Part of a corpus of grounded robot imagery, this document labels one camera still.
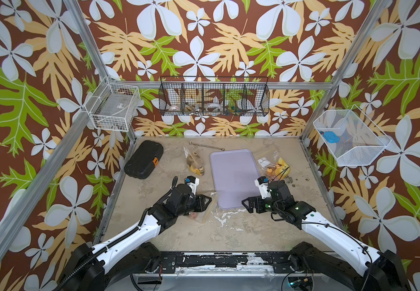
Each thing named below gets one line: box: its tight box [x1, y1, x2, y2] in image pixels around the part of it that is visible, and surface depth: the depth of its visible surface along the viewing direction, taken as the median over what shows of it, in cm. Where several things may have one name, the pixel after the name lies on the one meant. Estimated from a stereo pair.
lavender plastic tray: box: [210, 148, 261, 210], surface depth 107 cm
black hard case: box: [123, 140, 164, 180], surface depth 104 cm
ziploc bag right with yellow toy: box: [257, 150, 291, 183], surface depth 103 cm
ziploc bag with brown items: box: [182, 146, 205, 177], surface depth 103 cm
